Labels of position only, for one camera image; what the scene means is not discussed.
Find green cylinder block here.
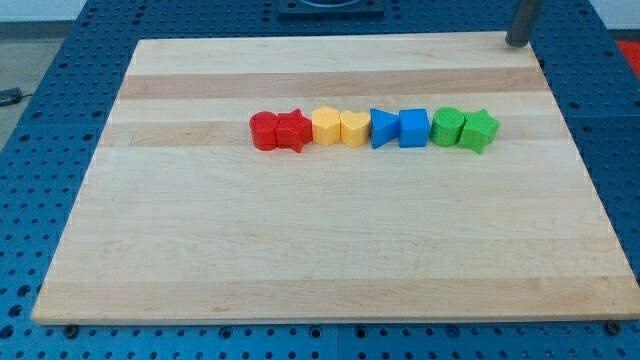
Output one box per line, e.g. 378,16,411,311
430,107,465,147

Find yellow heart block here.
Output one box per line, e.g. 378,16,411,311
340,110,371,147

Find red star block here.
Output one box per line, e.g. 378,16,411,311
276,109,313,153

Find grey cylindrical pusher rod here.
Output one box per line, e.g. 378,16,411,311
505,0,544,48

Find black device on floor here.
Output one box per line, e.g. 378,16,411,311
0,87,23,107

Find green star block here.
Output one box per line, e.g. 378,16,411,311
458,109,500,154

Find blue cube block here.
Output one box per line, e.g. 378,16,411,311
399,109,430,148

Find blue triangle block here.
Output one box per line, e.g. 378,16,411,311
370,108,400,149

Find wooden board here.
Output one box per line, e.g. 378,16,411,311
31,32,639,325

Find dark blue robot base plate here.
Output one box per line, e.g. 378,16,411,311
274,0,386,18

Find red cylinder block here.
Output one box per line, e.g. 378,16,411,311
249,111,278,151

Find yellow hexagon block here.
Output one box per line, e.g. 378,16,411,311
311,106,341,146

